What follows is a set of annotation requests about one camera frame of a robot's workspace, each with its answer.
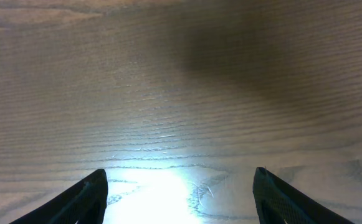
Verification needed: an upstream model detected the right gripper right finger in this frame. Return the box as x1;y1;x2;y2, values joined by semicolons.
253;167;353;224

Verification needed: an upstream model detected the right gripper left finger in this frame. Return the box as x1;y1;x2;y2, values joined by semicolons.
11;169;108;224

